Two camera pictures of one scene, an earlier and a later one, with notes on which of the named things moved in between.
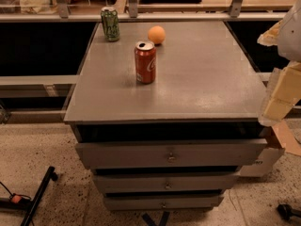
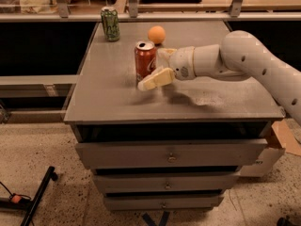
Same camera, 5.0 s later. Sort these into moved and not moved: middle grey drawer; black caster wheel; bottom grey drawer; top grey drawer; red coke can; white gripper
Moved: white gripper; black caster wheel
Not moved: red coke can; top grey drawer; middle grey drawer; bottom grey drawer
